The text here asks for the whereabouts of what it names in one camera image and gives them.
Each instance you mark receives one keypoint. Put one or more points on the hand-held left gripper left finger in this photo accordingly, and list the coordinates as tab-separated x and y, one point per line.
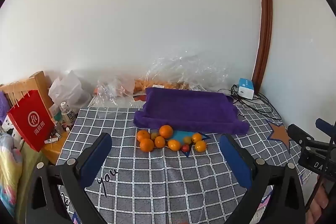
95	158

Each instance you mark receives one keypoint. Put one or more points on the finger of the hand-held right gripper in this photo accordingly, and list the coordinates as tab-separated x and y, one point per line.
325	124
298	132

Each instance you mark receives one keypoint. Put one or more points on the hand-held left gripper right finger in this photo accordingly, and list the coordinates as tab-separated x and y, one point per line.
235	158

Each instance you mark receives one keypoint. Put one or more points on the small orange kumquat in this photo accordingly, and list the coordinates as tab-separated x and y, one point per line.
196	138
200	146

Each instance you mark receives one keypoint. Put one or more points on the purple towel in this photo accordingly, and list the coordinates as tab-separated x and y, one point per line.
189	108

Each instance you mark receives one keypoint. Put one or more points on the person's right hand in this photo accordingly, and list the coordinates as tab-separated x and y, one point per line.
319	203

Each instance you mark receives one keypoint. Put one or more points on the wooden bedside table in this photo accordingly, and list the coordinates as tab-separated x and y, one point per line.
56	146

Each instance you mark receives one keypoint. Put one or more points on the red cherry tomato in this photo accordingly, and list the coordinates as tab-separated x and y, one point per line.
185	148

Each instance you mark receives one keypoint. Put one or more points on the yellow-green round fruit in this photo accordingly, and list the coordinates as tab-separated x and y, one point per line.
154	136
187	139

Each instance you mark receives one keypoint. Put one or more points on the clear plastic drink bottle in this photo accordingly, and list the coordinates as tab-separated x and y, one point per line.
67	114

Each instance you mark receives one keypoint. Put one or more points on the white and blue box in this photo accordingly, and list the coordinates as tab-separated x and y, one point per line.
246	88

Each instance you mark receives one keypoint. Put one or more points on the grey checkered bed sheet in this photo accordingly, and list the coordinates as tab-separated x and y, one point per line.
162	182

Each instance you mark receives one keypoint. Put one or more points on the small clear plastic bag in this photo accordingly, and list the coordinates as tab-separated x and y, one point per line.
114	88

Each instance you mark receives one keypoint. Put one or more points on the white plastic bag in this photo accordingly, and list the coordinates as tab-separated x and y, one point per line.
68	90

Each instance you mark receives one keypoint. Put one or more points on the large orange mandarin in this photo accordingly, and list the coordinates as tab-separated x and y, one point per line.
166	131

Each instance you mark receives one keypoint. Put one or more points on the red paper shopping bag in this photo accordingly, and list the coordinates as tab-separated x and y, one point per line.
30	121

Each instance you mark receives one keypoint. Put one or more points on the pastel colourful blanket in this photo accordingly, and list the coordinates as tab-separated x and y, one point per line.
9	169

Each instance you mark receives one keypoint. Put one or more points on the white bag with black figures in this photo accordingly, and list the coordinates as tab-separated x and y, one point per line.
11	132

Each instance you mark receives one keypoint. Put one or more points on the pile of bagged oranges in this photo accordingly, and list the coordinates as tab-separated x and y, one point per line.
147	84

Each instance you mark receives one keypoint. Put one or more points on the large clear plastic bag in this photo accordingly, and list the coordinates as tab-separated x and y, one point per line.
191	69

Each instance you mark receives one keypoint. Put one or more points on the brown wooden door frame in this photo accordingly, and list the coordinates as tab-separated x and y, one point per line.
263	19

